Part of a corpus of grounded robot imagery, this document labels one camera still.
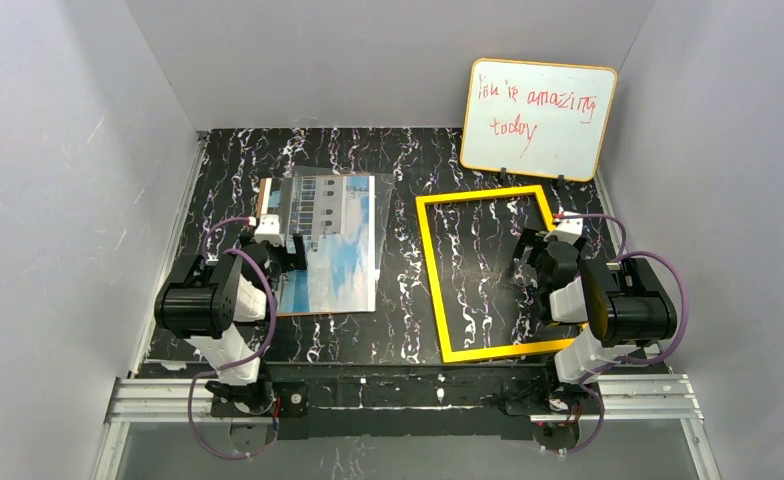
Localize yellow wooden picture frame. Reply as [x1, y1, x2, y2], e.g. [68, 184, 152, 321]
[415, 185, 574, 364]

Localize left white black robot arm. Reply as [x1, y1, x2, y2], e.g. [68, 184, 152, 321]
[154, 235, 307, 387]

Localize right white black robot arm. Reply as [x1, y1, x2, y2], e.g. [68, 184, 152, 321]
[513, 229, 677, 385]

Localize building and sky photo board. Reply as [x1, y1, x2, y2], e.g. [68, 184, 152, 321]
[257, 177, 377, 316]

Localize whiteboard with red writing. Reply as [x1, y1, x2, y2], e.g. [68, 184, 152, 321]
[459, 58, 618, 182]

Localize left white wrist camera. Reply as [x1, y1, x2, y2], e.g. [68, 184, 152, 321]
[250, 214, 284, 247]

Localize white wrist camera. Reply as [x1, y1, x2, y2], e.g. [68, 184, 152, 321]
[544, 215, 584, 244]
[250, 214, 284, 247]

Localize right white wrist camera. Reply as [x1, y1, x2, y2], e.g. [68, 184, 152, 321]
[544, 215, 584, 244]

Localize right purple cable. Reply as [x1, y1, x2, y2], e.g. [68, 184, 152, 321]
[550, 211, 690, 456]

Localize purple cable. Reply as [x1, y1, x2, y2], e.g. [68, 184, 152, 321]
[550, 211, 690, 456]
[186, 215, 279, 461]

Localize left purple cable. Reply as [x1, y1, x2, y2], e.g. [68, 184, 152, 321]
[186, 215, 279, 461]

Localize aluminium rail with black bases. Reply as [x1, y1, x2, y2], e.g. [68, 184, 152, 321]
[106, 362, 702, 440]

